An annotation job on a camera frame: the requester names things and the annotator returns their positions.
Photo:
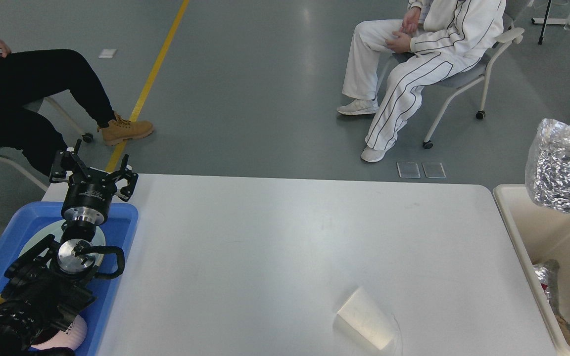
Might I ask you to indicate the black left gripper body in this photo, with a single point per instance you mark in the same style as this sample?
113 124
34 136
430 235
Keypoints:
88 201

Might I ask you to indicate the aluminium foil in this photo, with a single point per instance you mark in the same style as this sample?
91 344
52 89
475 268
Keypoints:
547 171

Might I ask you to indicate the small brown paper ball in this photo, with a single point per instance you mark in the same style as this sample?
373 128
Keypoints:
564 327

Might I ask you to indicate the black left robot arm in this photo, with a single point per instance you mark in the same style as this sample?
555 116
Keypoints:
48 285

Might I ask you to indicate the blue plastic tray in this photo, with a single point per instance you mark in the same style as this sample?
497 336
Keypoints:
119 231

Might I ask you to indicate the tan work boot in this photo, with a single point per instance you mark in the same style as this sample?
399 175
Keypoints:
118 130

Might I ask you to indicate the beige plastic bin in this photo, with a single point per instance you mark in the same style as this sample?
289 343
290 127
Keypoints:
539 234

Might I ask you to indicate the seated person in black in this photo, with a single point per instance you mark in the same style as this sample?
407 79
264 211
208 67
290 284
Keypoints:
28 76

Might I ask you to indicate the clear plastic in bin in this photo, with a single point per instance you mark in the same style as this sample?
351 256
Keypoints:
547 272

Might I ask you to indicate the white paper scrap on floor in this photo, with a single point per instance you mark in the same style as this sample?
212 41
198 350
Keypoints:
107 53

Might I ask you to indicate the pink HOME mug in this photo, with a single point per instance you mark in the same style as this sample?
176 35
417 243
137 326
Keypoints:
72 337

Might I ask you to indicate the right clear floor plate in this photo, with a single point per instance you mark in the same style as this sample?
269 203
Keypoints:
434 170

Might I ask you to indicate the clear floor plate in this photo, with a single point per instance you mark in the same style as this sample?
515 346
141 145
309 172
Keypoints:
434 170
408 170

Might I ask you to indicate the black tripod stand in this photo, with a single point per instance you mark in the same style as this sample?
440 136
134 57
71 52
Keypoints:
546 20

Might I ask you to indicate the white office chair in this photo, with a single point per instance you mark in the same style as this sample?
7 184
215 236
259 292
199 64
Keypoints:
481 73

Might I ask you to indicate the left clear floor plate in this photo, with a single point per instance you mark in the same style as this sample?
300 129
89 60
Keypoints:
408 170

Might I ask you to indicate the person in white clothes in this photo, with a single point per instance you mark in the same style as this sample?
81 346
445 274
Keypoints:
444 38

